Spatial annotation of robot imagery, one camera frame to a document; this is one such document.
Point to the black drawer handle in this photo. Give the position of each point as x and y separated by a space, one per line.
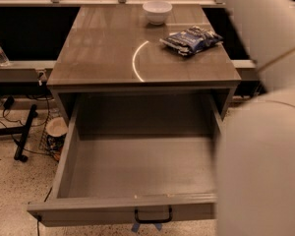
148 216

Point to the paper cup on floor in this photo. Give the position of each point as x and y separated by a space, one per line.
56 130

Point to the blue chip bag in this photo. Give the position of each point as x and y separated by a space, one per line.
191 41

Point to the open grey top drawer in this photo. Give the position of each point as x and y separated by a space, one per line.
145 151

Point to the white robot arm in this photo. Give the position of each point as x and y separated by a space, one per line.
255 157

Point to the white ceramic bowl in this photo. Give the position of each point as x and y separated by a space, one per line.
157 11

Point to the black stand leg left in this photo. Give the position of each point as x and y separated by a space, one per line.
23 131

